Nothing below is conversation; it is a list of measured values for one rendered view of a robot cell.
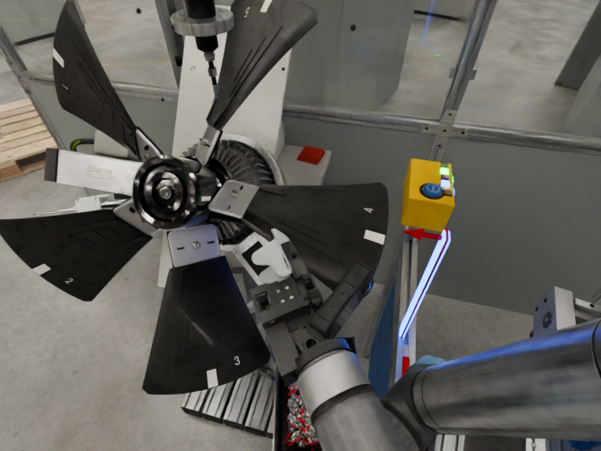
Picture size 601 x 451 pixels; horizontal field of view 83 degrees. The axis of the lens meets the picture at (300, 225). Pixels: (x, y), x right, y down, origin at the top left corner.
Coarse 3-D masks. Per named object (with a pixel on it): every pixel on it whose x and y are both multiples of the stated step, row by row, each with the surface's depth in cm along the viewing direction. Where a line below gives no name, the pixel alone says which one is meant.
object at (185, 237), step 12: (192, 228) 60; (204, 228) 62; (168, 240) 58; (180, 240) 59; (192, 240) 61; (204, 240) 62; (216, 240) 63; (180, 252) 59; (192, 252) 60; (204, 252) 62; (216, 252) 63; (180, 264) 59
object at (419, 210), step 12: (408, 168) 88; (420, 168) 83; (432, 168) 83; (408, 180) 83; (420, 180) 80; (432, 180) 80; (408, 192) 79; (420, 192) 77; (408, 204) 77; (420, 204) 76; (432, 204) 76; (444, 204) 75; (408, 216) 80; (420, 216) 79; (432, 216) 78; (444, 216) 77; (432, 228) 80
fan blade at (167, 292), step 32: (224, 256) 64; (192, 288) 60; (224, 288) 63; (160, 320) 58; (192, 320) 59; (224, 320) 62; (160, 352) 58; (192, 352) 60; (224, 352) 62; (256, 352) 65; (160, 384) 59; (192, 384) 60
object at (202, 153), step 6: (210, 126) 60; (204, 132) 62; (210, 132) 59; (216, 132) 55; (204, 138) 61; (210, 138) 57; (216, 138) 55; (210, 144) 56; (198, 150) 62; (204, 150) 58; (210, 150) 55; (198, 156) 60; (204, 156) 57; (204, 162) 56
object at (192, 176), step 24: (144, 168) 54; (168, 168) 54; (192, 168) 53; (216, 168) 63; (144, 192) 55; (192, 192) 53; (216, 192) 59; (144, 216) 55; (168, 216) 55; (192, 216) 54
